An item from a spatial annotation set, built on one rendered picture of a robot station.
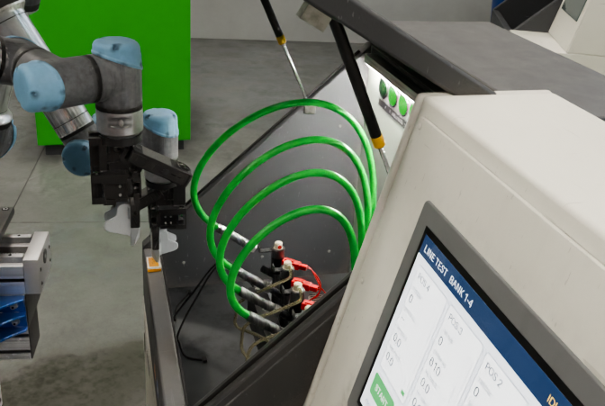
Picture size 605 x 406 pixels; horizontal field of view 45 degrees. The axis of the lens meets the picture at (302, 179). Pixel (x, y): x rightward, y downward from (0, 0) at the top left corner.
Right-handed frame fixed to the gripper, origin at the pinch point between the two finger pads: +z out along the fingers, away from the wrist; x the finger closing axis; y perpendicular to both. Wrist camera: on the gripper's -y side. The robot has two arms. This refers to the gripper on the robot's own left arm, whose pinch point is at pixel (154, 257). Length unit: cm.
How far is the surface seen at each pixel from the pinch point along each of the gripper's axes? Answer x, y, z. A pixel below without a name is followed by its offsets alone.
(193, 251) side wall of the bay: 9.0, 10.2, 4.6
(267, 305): -38.9, 18.0, -10.2
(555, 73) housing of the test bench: -33, 74, -52
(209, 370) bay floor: -24.8, 9.3, 14.5
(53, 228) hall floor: 205, -37, 97
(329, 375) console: -63, 23, -12
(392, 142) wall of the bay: -10, 52, -30
